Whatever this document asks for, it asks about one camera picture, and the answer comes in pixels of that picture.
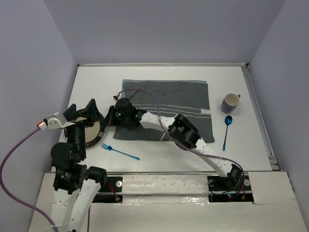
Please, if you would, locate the purple white cup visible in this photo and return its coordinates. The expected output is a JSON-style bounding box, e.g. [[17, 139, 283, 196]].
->
[[221, 93, 241, 114]]

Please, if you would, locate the blue metal spoon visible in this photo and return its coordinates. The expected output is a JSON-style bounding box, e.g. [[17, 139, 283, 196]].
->
[[222, 115, 233, 151]]

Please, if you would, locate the purple cable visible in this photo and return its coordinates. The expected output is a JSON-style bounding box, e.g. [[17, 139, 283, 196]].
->
[[0, 127, 121, 232], [117, 88, 246, 196]]

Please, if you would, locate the blue metal fork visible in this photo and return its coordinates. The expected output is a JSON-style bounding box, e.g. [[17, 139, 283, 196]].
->
[[101, 143, 140, 160]]

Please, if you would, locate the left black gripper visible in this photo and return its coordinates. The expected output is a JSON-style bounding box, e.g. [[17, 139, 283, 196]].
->
[[64, 97, 101, 158]]

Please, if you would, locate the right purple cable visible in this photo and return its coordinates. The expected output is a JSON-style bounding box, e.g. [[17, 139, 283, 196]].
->
[[117, 88, 246, 196]]

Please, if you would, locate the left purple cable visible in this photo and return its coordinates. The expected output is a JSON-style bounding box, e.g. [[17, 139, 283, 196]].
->
[[0, 127, 121, 232]]

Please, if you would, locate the dark rimmed dinner plate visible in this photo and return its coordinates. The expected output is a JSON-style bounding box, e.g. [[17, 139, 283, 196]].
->
[[64, 107, 105, 148]]

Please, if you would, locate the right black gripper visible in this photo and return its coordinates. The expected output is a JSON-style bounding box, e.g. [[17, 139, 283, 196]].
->
[[101, 105, 130, 125]]

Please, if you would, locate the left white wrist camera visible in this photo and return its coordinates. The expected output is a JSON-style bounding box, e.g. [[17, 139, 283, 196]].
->
[[37, 112, 75, 131]]

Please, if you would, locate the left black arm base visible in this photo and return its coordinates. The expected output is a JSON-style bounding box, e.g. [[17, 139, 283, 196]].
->
[[92, 175, 123, 203]]

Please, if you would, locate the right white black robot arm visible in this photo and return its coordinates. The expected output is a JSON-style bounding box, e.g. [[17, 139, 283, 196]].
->
[[103, 98, 245, 191]]

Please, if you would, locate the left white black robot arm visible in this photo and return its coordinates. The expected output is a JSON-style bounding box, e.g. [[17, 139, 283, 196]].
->
[[46, 99, 107, 232]]

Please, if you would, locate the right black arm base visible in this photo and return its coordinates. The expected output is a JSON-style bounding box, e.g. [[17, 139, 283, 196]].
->
[[207, 174, 253, 203]]

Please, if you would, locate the grey striped cloth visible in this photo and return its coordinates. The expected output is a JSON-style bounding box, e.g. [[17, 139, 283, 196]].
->
[[121, 79, 215, 144]]

